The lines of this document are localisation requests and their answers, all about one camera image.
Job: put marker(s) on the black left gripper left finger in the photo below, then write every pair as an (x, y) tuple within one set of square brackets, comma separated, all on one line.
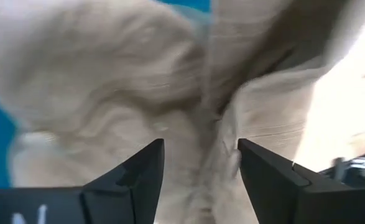
[(129, 193)]

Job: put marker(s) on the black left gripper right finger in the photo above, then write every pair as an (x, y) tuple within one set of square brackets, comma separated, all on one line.
[(272, 193)]

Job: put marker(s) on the beige baseball cap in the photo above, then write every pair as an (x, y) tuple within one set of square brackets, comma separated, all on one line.
[(92, 77), (263, 109)]

